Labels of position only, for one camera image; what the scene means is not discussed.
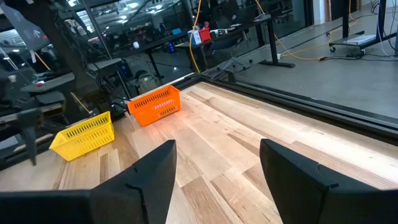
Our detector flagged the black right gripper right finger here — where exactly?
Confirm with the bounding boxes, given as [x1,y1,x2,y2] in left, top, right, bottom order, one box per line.
[259,139,398,224]

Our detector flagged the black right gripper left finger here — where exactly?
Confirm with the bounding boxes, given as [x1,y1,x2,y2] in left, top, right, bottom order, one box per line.
[0,139,177,224]

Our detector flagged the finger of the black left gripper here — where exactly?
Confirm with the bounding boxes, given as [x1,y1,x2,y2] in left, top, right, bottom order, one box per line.
[17,107,44,167]

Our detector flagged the grey desk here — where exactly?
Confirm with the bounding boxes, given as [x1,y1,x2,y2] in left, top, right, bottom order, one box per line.
[20,73,75,105]

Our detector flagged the yellow plastic basket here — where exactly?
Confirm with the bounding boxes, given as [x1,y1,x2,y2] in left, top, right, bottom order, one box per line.
[49,111,115,162]

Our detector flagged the orange plastic basket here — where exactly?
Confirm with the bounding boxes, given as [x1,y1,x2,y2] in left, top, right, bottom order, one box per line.
[127,85,182,128]

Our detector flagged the grey backpack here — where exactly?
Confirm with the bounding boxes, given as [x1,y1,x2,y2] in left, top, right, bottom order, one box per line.
[135,70,161,94]

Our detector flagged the black standing desk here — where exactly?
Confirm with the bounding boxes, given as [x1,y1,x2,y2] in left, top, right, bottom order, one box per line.
[174,14,296,68]

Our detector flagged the white blue box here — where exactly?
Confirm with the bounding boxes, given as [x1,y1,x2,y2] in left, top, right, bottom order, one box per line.
[187,29,202,46]

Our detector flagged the black wheeled stand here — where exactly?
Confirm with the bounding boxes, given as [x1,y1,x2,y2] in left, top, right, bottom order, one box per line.
[328,0,398,58]

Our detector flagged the red storage bin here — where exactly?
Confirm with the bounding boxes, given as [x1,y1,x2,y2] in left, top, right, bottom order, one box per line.
[198,27,212,43]

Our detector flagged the black vertical frame post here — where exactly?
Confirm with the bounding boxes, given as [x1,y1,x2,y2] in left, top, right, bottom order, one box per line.
[4,0,91,94]

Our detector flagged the yellow extension cable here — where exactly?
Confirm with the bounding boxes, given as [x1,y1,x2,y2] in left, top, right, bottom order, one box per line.
[188,0,358,74]

